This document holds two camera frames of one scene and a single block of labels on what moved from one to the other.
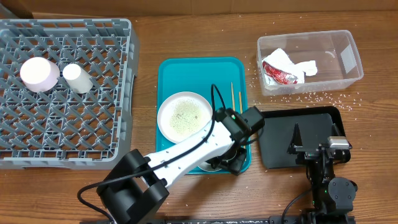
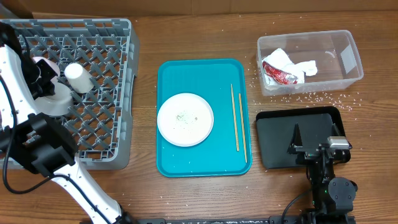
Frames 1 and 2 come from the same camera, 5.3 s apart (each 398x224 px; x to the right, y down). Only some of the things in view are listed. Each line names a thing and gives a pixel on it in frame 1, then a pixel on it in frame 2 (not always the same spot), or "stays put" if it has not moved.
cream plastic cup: (79, 81) stays put
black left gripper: (236, 163) -> (48, 73)
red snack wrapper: (278, 75) stays put
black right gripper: (306, 154) stays put
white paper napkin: (279, 59) stays put
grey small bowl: (208, 167) -> (60, 103)
